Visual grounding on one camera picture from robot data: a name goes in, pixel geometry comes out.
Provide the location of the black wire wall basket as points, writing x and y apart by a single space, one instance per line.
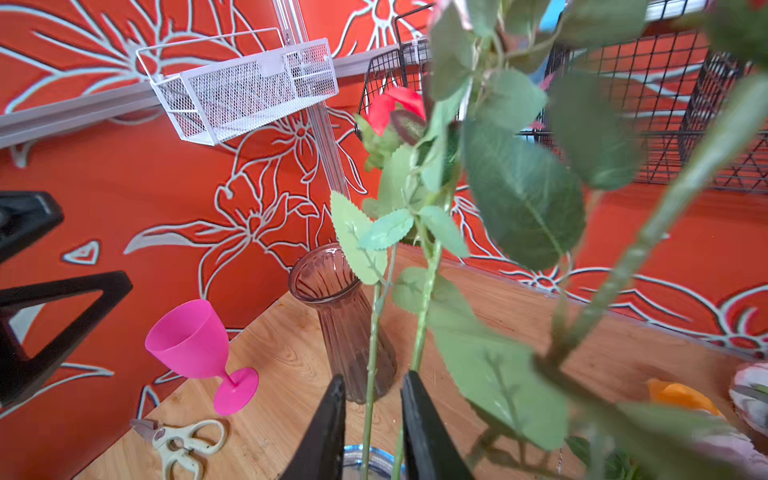
670 85

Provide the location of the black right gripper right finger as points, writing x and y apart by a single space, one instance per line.
429 452

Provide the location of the orange rose stem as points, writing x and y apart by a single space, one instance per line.
681 396

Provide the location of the red rose stem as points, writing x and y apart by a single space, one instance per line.
413 141
525 418

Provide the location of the light blue box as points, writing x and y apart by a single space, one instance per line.
552 15

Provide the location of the purple ribbed glass vase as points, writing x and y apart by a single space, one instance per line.
380 465

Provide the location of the white mesh wall basket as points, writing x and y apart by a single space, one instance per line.
212 92

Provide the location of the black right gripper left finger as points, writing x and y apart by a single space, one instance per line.
321 450

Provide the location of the magenta plastic goblet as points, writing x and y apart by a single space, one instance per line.
192 341

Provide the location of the brown ribbed glass vase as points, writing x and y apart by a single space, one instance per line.
324 281

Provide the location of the white handled scissors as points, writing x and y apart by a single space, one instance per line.
178 445

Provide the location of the pink peony stem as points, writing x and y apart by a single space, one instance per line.
534 206

